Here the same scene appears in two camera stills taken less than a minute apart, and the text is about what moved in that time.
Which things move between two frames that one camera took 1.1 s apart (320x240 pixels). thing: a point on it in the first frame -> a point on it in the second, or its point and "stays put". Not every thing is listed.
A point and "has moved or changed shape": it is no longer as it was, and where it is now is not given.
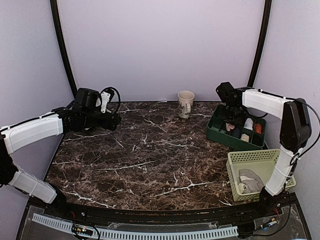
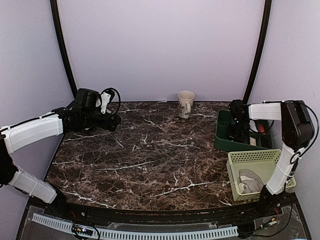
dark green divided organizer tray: x=250 y=135 has moved or changed shape
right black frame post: x=266 y=12 stays put
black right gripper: x=239 y=120 -> x=237 y=139
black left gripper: x=105 y=124 stays put
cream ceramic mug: x=185 y=101 stays put
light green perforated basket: x=249 y=170 stays put
